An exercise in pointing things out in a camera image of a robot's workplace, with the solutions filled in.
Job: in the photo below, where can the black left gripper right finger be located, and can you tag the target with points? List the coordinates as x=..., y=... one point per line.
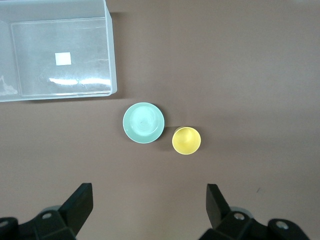
x=220, y=210

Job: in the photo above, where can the clear plastic storage box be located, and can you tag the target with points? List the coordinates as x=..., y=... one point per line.
x=37, y=32

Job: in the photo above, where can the green round plate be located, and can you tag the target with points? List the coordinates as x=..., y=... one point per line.
x=143, y=122

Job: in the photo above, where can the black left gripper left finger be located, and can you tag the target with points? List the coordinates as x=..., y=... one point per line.
x=75, y=207

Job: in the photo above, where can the white square sticker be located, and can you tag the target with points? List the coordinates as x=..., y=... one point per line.
x=63, y=59

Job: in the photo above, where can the yellow plastic cup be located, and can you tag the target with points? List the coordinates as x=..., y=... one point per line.
x=186, y=140

